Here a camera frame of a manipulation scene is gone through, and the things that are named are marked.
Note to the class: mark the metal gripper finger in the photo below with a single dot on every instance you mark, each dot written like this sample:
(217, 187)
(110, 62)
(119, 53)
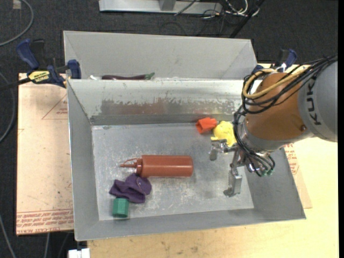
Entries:
(235, 184)
(216, 147)

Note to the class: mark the grey metal bin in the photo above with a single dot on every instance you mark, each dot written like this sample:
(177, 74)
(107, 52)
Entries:
(166, 195)

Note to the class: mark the yellow toy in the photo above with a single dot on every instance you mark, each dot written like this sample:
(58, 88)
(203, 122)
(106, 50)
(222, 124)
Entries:
(224, 132)

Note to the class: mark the red-brown squeeze bottle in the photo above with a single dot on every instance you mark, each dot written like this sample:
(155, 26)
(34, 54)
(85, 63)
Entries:
(166, 166)

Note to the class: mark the green hexagonal cup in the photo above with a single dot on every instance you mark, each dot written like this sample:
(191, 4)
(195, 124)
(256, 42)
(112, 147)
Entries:
(120, 207)

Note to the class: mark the purple cloth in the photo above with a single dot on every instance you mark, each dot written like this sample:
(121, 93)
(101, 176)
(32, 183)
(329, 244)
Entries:
(131, 188)

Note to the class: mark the orange toy block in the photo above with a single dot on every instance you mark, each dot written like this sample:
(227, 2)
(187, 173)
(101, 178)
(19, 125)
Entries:
(205, 125)

